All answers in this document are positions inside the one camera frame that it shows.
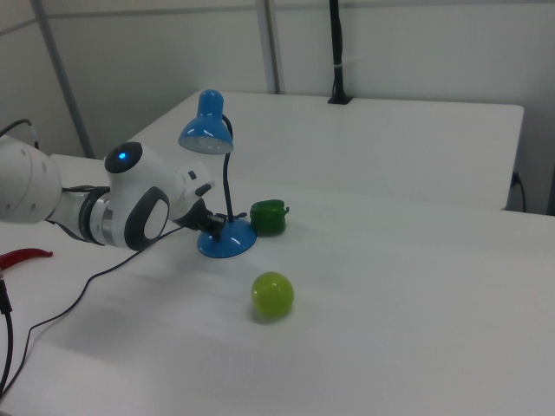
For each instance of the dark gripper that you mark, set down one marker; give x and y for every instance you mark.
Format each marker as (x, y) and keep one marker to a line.
(197, 219)

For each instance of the blue desk lamp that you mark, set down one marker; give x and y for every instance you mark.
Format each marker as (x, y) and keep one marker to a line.
(210, 106)

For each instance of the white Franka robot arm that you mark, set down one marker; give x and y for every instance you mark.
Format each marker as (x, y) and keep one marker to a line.
(134, 186)

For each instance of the green bell pepper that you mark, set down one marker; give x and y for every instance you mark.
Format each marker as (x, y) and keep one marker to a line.
(269, 219)

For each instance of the green apple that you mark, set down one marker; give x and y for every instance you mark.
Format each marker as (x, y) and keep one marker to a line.
(273, 295)

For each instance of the red chili pepper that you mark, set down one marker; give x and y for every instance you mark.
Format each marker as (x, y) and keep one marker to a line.
(17, 256)

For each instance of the black pole with clamp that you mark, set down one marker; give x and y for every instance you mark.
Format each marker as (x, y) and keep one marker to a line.
(336, 43)

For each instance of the grey metal partition post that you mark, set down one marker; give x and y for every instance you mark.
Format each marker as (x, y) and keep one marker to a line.
(60, 73)
(273, 43)

